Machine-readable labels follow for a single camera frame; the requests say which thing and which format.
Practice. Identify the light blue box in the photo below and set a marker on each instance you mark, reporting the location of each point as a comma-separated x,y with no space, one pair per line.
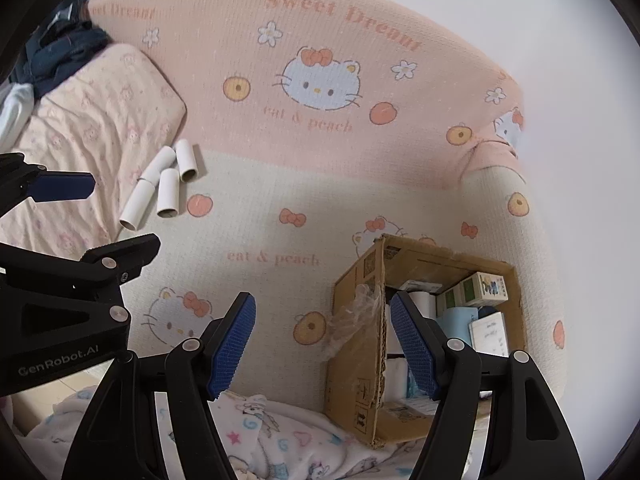
452,325

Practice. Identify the pink patterned pillow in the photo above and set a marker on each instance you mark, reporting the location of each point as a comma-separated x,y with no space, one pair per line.
95,135

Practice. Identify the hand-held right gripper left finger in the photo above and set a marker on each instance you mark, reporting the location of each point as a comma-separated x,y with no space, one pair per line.
232,345

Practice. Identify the white cardboard tube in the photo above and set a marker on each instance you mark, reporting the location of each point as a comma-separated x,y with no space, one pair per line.
159,165
168,192
186,160
139,205

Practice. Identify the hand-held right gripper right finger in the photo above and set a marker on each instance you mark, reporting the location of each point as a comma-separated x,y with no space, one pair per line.
412,345

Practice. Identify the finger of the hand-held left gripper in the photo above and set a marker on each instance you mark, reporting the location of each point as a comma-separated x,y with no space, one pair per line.
107,262
65,186

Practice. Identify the green label box cartoon print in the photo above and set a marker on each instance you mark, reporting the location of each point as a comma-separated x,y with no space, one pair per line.
472,290

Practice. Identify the small green label box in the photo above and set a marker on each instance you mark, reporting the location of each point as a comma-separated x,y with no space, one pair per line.
448,301

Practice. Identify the white cloth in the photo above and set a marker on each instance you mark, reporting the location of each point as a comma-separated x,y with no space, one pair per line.
15,107

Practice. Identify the clear plastic tape strip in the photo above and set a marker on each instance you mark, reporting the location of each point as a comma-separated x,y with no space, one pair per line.
357,315

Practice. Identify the white cartoon fleece blanket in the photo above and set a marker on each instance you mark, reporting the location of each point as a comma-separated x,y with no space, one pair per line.
280,440

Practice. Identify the white booklet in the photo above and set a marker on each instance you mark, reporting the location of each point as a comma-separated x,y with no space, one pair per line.
487,332

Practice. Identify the brown cardboard box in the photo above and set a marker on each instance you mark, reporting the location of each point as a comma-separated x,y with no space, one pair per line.
357,375

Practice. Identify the dark blue clothing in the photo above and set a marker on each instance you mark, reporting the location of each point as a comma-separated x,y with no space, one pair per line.
60,50

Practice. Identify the white paper roll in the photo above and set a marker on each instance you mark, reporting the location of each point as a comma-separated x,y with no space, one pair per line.
424,305
395,371

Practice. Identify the pink cat printed bed sheet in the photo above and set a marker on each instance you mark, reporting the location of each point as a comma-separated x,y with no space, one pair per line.
310,185

